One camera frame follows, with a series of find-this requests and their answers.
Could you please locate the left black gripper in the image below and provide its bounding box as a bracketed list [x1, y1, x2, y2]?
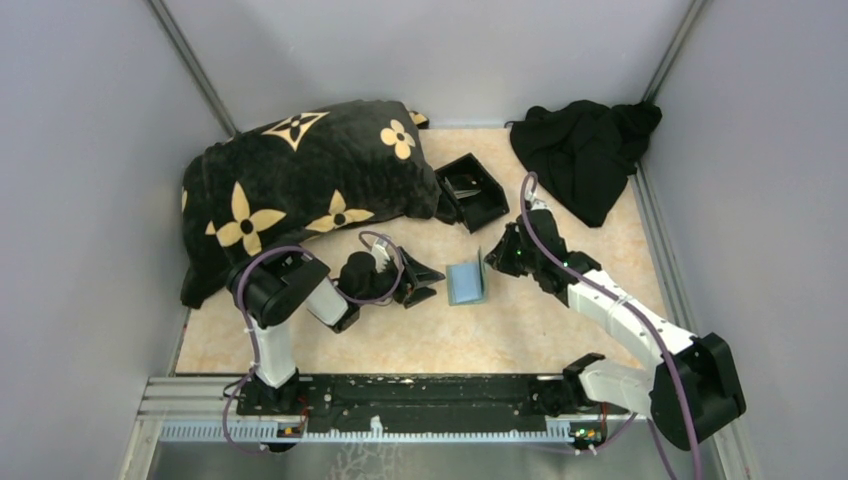
[357, 247, 445, 309]

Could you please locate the green leather card holder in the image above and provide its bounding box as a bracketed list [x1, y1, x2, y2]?
[446, 249, 487, 306]

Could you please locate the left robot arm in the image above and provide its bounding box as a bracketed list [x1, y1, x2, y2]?
[226, 238, 446, 414]

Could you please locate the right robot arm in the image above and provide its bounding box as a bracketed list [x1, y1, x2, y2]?
[484, 208, 747, 451]

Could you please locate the black plastic card tray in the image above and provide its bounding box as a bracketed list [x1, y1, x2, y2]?
[435, 153, 510, 234]

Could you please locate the black crumpled cloth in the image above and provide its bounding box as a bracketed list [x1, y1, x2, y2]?
[509, 100, 663, 228]

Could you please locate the black floral patterned blanket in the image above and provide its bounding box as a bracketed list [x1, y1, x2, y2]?
[180, 100, 441, 309]

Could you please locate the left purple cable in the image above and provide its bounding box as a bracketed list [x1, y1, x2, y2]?
[220, 230, 407, 457]

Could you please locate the purple cable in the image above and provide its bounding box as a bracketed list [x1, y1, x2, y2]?
[518, 171, 705, 480]
[220, 230, 407, 457]

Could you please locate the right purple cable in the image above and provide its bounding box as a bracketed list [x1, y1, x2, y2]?
[518, 171, 705, 480]

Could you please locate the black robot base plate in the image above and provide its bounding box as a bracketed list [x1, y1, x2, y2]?
[236, 374, 604, 434]

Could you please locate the aluminium front frame rail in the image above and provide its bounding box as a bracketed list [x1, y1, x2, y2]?
[139, 374, 628, 446]

